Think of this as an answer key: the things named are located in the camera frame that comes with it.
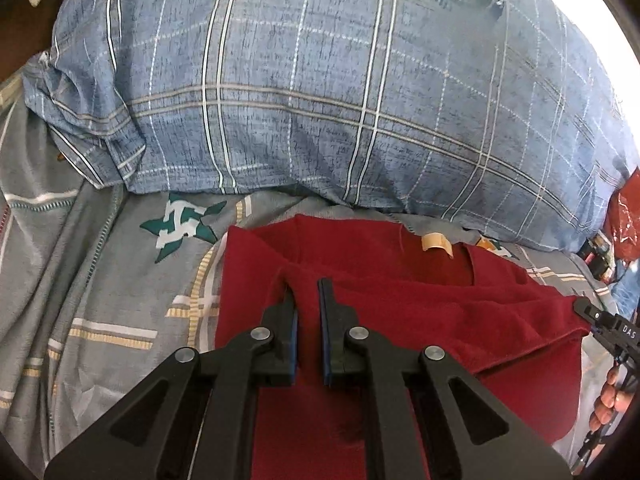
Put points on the red knit garment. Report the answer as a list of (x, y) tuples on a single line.
[(521, 339)]

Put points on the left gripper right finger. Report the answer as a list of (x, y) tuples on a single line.
[(425, 416)]

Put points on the person's right hand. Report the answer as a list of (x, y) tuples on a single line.
[(612, 400)]

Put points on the red plastic bag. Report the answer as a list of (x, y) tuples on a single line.
[(622, 222)]

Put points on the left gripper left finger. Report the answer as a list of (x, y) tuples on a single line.
[(193, 417)]

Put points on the blue plaid pillow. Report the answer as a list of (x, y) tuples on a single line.
[(495, 114)]

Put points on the black device with red label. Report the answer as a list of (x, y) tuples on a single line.
[(598, 254)]

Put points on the grey patterned bed sheet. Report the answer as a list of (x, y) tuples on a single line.
[(88, 307)]

